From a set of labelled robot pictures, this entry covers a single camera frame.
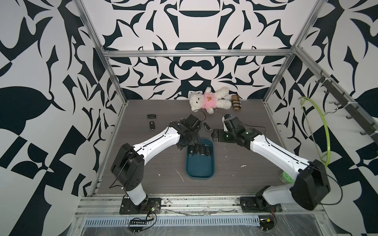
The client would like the black chrome smart key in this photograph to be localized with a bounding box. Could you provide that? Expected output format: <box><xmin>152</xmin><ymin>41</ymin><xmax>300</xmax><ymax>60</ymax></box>
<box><xmin>203</xmin><ymin>123</ymin><xmax>212</xmax><ymax>132</ymax></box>

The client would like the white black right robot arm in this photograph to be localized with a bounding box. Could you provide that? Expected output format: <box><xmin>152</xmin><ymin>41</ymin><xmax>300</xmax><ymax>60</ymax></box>
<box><xmin>212</xmin><ymin>114</ymin><xmax>331</xmax><ymax>210</ymax></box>

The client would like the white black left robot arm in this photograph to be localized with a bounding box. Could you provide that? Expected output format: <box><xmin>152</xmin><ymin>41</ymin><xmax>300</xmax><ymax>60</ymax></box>
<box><xmin>111</xmin><ymin>115</ymin><xmax>202</xmax><ymax>214</ymax></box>

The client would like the black VW key fob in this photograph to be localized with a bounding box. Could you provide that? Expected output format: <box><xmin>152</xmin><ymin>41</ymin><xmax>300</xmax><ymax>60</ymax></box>
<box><xmin>149</xmin><ymin>121</ymin><xmax>156</xmax><ymax>130</ymax></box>

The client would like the teal plastic storage tray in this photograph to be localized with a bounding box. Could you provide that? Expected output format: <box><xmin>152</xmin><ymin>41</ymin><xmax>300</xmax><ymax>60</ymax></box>
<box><xmin>186</xmin><ymin>138</ymin><xmax>215</xmax><ymax>180</ymax></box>

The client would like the black key fob buttons up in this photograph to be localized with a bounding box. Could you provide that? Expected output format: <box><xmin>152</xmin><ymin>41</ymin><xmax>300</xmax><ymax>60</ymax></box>
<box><xmin>147</xmin><ymin>114</ymin><xmax>157</xmax><ymax>120</ymax></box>

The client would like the brown plaid cylinder toy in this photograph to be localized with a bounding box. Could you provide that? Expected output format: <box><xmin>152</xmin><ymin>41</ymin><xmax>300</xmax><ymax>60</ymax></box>
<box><xmin>232</xmin><ymin>94</ymin><xmax>242</xmax><ymax>111</ymax></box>

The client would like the white teddy bear pink shirt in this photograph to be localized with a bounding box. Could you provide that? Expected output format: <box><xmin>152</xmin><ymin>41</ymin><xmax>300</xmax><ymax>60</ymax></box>
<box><xmin>189</xmin><ymin>87</ymin><xmax>232</xmax><ymax>114</ymax></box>

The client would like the green tape roll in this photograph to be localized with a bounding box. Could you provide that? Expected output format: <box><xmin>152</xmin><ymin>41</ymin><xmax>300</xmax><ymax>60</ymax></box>
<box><xmin>279</xmin><ymin>172</ymin><xmax>294</xmax><ymax>184</ymax></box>

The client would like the white cable duct strip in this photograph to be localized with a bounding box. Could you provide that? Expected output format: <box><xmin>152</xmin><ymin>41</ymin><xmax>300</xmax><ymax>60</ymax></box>
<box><xmin>84</xmin><ymin>215</ymin><xmax>260</xmax><ymax>227</ymax></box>

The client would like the green hose loop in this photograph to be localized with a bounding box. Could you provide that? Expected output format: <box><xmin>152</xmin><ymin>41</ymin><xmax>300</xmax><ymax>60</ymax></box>
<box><xmin>298</xmin><ymin>96</ymin><xmax>332</xmax><ymax>167</ymax></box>

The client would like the black wall hook rail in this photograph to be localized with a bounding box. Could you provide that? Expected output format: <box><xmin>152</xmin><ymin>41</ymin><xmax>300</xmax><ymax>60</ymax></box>
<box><xmin>316</xmin><ymin>70</ymin><xmax>378</xmax><ymax>144</ymax></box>

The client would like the aluminium frame post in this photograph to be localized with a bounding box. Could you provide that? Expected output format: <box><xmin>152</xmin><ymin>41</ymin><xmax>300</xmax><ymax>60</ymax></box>
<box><xmin>73</xmin><ymin>0</ymin><xmax>128</xmax><ymax>106</ymax></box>

